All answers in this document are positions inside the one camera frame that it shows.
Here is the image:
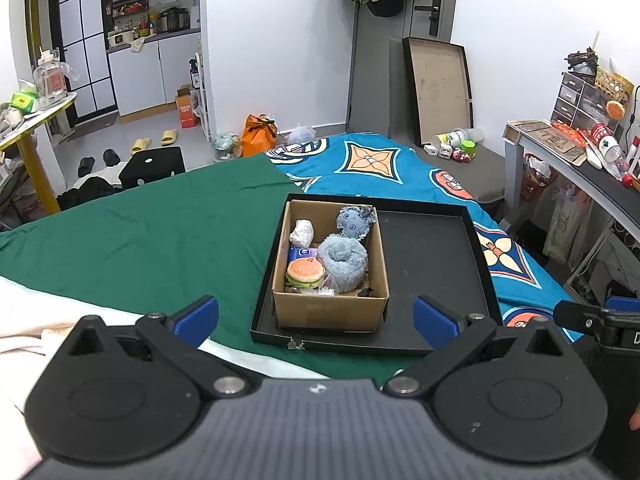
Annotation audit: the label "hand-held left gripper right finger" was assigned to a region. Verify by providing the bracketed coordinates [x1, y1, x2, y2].
[382, 296, 576, 399]

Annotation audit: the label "yellow table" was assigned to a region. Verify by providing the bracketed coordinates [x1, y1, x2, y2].
[0, 92, 78, 216]

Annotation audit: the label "leaning black tray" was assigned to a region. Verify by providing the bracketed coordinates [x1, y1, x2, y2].
[402, 36, 474, 147]

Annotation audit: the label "white wad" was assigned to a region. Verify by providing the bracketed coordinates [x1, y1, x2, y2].
[289, 220, 316, 250]

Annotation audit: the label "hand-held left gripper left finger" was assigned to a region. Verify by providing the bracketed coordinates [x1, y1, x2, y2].
[65, 296, 251, 399]

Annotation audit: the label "red bag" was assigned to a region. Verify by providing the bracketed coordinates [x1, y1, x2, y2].
[520, 152, 558, 203]

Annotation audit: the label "blue-grey octopus plush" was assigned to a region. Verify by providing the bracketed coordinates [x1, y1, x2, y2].
[334, 205, 378, 241]

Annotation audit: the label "grey board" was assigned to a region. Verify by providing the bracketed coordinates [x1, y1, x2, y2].
[387, 37, 421, 143]

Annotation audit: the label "dark model toy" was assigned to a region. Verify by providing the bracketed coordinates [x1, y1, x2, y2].
[565, 47, 598, 73]

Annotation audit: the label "black shallow tray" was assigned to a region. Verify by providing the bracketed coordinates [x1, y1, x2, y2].
[249, 192, 503, 358]

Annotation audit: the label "green blanket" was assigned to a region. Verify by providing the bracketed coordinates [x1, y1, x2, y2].
[0, 152, 436, 386]

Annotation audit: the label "burger plush toy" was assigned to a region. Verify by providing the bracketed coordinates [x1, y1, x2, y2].
[285, 257, 326, 291]

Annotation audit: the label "grey desk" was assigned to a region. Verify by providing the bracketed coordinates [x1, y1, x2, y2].
[502, 120, 640, 281]

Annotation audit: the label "green box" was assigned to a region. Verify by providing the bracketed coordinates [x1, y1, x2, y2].
[10, 89, 38, 113]

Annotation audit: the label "glass jar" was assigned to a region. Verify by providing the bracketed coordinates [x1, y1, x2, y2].
[32, 50, 68, 111]

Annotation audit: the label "green label plastic bottle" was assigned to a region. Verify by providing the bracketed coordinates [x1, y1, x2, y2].
[590, 122, 626, 171]

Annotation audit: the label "white plastic bag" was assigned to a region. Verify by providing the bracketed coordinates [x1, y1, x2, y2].
[285, 124, 317, 147]

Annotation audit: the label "grey drawer organizer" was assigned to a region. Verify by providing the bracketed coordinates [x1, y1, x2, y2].
[550, 71, 601, 128]

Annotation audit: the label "green-tinted plastic bag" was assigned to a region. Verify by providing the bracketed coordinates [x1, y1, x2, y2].
[210, 132, 243, 162]

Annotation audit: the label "grey fluffy earmuffs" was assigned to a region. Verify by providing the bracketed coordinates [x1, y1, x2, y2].
[316, 234, 370, 295]

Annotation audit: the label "beige tote bag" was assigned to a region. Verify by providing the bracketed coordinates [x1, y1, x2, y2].
[542, 180, 593, 263]

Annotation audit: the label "wicker basket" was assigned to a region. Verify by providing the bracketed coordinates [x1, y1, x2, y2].
[595, 67, 636, 106]

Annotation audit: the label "black-framed sliding door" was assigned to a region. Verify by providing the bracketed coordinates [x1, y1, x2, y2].
[47, 0, 121, 123]

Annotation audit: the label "red cap white bottle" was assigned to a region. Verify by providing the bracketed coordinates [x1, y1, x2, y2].
[622, 135, 640, 186]

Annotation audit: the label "black stool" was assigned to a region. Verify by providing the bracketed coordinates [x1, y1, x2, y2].
[118, 146, 186, 191]

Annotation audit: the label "orange bag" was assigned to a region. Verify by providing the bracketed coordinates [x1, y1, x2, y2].
[241, 114, 278, 157]

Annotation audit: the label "grey mat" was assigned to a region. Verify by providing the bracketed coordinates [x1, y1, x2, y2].
[387, 132, 506, 206]

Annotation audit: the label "white fleece blanket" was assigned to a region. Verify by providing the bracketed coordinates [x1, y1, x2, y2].
[0, 275, 331, 476]

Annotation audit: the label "brown cardboard box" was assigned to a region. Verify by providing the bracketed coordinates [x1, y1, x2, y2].
[271, 200, 391, 333]

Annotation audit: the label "white jar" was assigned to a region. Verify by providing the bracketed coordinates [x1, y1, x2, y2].
[431, 127, 486, 148]

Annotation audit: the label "orange cardboard box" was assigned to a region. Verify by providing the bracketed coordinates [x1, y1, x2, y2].
[175, 85, 200, 129]

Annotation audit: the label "clear plastic bag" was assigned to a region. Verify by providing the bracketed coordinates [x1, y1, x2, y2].
[295, 284, 346, 297]

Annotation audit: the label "white storage rack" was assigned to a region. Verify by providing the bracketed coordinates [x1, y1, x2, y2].
[190, 40, 213, 142]

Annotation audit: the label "cardboard sheets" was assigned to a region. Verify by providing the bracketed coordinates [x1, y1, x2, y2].
[505, 120, 588, 166]

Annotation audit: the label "purple tissue packet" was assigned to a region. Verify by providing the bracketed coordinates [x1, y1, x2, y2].
[287, 245, 321, 265]

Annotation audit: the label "grey door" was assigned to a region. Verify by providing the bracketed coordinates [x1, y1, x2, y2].
[350, 0, 461, 138]

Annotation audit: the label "white kitchen cabinet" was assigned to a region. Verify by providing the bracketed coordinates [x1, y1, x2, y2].
[107, 27, 203, 118]

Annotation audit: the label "black and white clothes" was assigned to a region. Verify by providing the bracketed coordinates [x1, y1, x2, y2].
[57, 170, 126, 211]

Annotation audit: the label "row of kitchen containers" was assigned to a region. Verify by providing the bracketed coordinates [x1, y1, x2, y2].
[107, 0, 201, 43]

